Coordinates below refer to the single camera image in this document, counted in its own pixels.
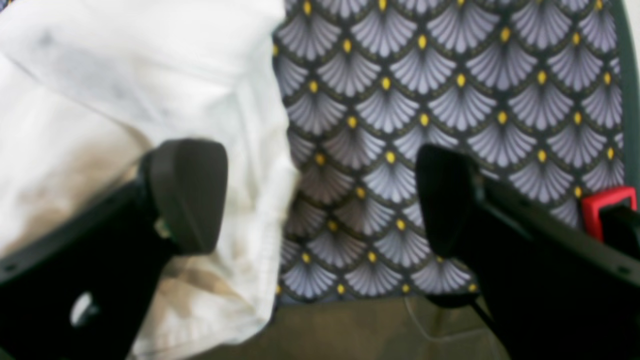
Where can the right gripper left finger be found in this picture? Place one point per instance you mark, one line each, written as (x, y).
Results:
(82, 291)

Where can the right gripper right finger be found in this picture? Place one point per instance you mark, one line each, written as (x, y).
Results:
(553, 292)

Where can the white T-shirt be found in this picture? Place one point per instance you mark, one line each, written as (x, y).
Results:
(89, 86)

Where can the red clip on cloth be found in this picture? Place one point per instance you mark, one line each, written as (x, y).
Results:
(595, 205)

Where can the fan-patterned table cloth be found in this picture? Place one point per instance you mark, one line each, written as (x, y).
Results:
(538, 92)

